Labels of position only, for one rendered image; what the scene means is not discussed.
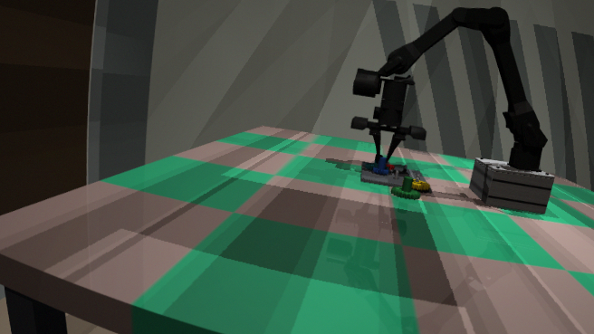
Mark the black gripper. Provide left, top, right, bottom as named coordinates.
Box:
left=351, top=99, right=426, bottom=163

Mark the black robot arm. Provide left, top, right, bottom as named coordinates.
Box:
left=352, top=7, right=548, bottom=172

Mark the yellow gear with black stripe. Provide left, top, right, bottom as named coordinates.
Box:
left=411, top=179, right=430, bottom=190

